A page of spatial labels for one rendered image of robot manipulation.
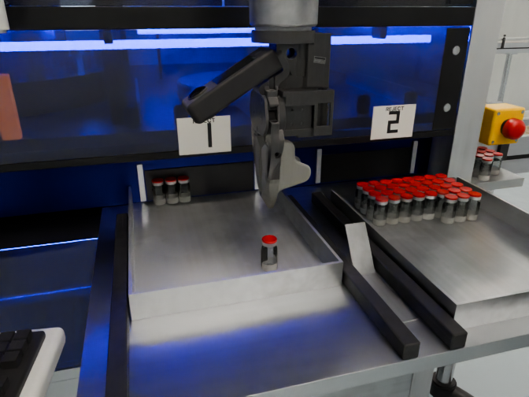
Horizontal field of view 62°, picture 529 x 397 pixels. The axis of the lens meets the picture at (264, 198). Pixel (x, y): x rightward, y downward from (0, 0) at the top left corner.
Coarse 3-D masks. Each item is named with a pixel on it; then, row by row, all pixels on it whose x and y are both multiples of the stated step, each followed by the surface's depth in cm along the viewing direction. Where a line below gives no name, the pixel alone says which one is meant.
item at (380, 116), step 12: (384, 108) 78; (396, 108) 79; (408, 108) 80; (372, 120) 79; (384, 120) 79; (408, 120) 80; (372, 132) 79; (384, 132) 80; (396, 132) 81; (408, 132) 81
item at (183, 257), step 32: (128, 192) 77; (256, 192) 85; (128, 224) 65; (160, 224) 73; (192, 224) 73; (224, 224) 73; (256, 224) 73; (288, 224) 73; (128, 256) 57; (160, 256) 63; (192, 256) 63; (224, 256) 63; (256, 256) 63; (288, 256) 63; (320, 256) 62; (128, 288) 50; (160, 288) 50; (192, 288) 51; (224, 288) 52; (256, 288) 54; (288, 288) 55; (320, 288) 56
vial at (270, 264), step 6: (264, 246) 58; (270, 246) 58; (276, 246) 59; (264, 252) 59; (270, 252) 58; (276, 252) 59; (264, 258) 59; (270, 258) 59; (276, 258) 59; (264, 264) 59; (270, 264) 59; (276, 264) 60; (264, 270) 60; (270, 270) 59
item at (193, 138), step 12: (180, 120) 69; (192, 120) 70; (216, 120) 71; (228, 120) 71; (180, 132) 70; (192, 132) 71; (204, 132) 71; (216, 132) 72; (228, 132) 72; (180, 144) 71; (192, 144) 71; (204, 144) 72; (216, 144) 72; (228, 144) 73
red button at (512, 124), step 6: (510, 120) 84; (516, 120) 84; (504, 126) 85; (510, 126) 84; (516, 126) 83; (522, 126) 84; (504, 132) 85; (510, 132) 84; (516, 132) 84; (522, 132) 84; (510, 138) 85; (516, 138) 85
